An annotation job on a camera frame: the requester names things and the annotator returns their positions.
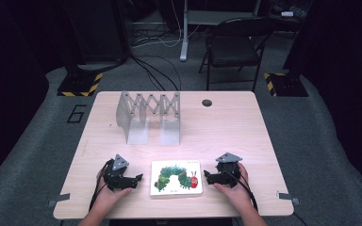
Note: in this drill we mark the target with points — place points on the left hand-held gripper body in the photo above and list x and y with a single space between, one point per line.
116 177

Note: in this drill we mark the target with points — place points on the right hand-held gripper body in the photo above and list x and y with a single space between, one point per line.
229 171

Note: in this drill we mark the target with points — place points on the white caterpillar picture book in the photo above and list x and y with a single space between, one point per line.
176 178

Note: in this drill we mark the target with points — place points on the person's left hand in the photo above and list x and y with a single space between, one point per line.
110 197

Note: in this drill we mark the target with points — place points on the person's right hand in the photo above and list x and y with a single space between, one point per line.
238 194

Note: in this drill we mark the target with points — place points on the grey metal expandable book rack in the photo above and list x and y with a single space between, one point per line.
149 117

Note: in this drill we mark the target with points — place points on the black stand with striped base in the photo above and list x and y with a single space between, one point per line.
284 84
80 82

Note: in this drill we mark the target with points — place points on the black folding chair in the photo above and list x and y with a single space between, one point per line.
232 51

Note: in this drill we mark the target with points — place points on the white standing desk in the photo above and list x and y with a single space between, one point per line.
184 31

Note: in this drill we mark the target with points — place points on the black equipment cabinet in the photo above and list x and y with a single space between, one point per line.
100 31

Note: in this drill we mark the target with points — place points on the small white device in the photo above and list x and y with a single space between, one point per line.
287 13

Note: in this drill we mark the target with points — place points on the grey metal table bracket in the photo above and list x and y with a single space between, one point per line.
58 199
288 197

